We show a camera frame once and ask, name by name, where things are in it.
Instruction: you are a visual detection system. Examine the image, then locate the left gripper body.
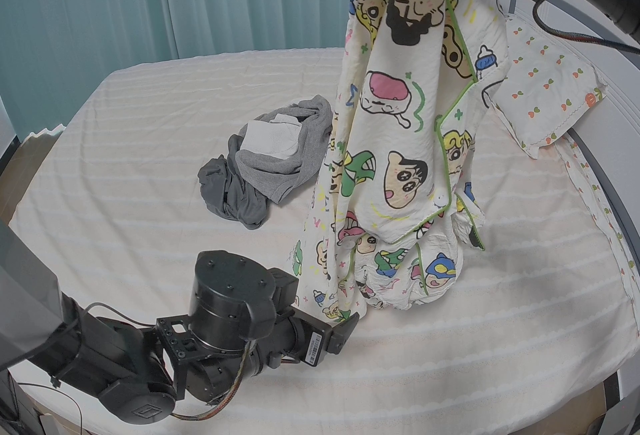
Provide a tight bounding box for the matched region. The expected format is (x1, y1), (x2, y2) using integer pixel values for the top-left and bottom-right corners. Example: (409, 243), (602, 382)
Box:
(272, 307), (361, 370)

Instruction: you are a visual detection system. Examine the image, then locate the white printed pyjama top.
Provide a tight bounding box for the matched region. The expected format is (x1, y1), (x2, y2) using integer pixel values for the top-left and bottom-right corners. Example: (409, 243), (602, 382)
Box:
(290, 0), (512, 324)

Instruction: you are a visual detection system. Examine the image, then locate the dark grey garment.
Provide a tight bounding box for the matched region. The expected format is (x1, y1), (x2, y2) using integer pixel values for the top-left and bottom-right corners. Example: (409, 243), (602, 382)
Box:
(197, 155), (272, 230)

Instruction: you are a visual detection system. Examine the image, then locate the light grey garment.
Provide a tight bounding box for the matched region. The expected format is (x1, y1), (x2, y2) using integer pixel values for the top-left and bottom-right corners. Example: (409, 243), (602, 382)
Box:
(234, 95), (335, 202)

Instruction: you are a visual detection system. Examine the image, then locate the white printed pillow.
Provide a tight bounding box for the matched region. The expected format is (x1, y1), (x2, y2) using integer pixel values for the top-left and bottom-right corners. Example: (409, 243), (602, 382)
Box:
(487, 15), (608, 159)

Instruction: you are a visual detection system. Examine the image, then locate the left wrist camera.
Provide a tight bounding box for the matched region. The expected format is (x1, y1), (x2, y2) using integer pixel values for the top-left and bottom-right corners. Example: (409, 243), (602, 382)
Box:
(270, 267), (303, 311)

